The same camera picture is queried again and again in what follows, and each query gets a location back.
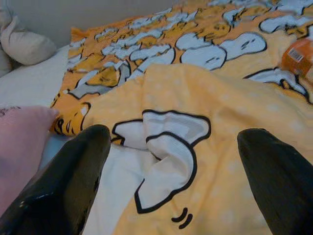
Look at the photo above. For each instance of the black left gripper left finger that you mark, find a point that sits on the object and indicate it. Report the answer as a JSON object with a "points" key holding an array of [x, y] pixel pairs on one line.
{"points": [[56, 191]]}

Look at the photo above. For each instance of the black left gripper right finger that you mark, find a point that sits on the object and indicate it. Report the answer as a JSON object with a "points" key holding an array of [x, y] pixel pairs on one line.
{"points": [[281, 186]]}

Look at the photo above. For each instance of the pink embroidered pillow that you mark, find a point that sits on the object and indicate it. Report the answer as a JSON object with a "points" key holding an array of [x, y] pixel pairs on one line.
{"points": [[19, 147]]}

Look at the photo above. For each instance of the yellow cartoon print duvet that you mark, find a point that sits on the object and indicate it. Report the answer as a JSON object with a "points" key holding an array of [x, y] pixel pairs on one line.
{"points": [[220, 98]]}

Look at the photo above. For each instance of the white quilted mattress pad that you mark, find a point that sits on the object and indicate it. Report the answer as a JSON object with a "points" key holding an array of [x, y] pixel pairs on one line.
{"points": [[31, 80]]}

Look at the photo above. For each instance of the orange labelled package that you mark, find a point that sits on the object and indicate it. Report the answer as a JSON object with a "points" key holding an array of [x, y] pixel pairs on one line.
{"points": [[298, 58]]}

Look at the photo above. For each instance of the cream plush toy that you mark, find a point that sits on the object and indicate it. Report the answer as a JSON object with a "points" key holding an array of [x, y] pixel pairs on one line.
{"points": [[24, 44]]}

